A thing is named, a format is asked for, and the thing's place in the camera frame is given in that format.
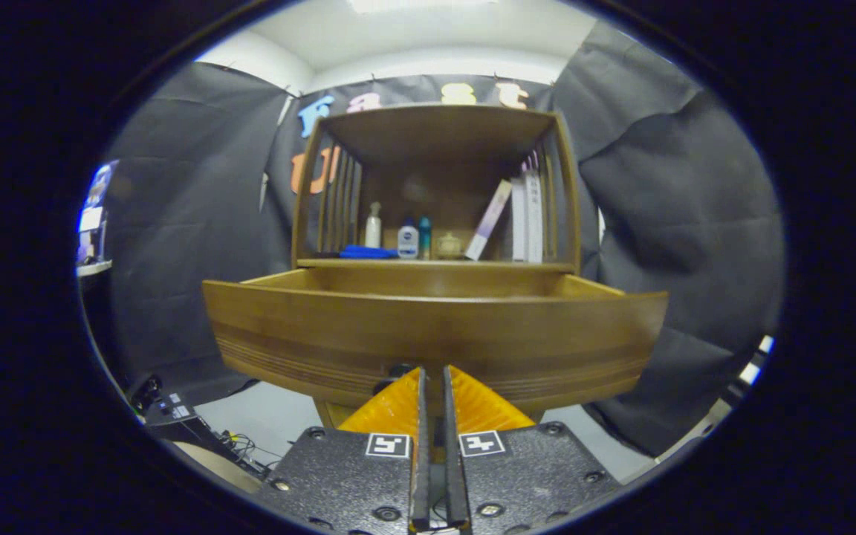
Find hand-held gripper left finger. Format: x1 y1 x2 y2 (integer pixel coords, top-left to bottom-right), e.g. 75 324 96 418
253 366 431 534

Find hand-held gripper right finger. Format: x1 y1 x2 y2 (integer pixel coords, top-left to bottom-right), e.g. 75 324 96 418
441 364 622 534

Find brown wooden drawer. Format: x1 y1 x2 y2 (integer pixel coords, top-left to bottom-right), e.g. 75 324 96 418
201 266 670 417

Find wooden countertop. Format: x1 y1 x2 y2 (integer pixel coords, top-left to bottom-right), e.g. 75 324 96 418
296 256 577 272

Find brown wooden cabinet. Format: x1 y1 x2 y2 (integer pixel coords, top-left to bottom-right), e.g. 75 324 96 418
291 104 583 428

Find white bottle with blue cap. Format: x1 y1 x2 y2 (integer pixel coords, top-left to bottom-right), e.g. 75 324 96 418
397 218 420 259

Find purple and white book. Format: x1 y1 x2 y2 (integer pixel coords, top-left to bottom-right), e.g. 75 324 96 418
464 179 513 262

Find white book with black lettering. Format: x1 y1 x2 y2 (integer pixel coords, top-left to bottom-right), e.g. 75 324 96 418
523 169 545 263

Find black floor equipment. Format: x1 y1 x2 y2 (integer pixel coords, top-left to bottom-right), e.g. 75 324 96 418
131 374 265 476

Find black backdrop cloth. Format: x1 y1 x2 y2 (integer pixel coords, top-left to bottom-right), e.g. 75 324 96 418
94 19 785 458

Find black floor cables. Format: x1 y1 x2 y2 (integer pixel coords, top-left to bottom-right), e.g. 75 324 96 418
220 429 280 469

